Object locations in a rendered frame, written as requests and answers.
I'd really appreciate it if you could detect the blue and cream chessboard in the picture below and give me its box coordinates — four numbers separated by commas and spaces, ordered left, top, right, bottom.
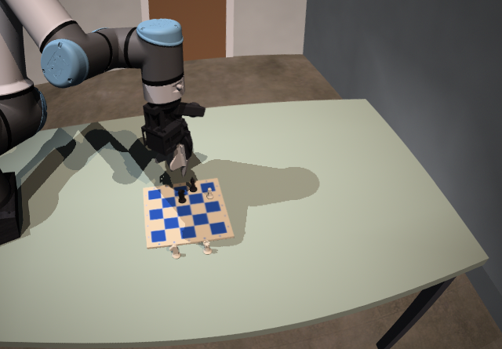
144, 178, 234, 249

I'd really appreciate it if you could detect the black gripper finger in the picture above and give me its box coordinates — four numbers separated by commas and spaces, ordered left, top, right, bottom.
169, 129, 193, 176
155, 152, 173, 169

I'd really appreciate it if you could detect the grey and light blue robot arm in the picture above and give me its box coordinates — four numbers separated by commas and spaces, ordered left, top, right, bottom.
0, 0, 185, 155

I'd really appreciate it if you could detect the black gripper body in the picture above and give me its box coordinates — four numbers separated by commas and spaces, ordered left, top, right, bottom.
141, 98, 188, 156

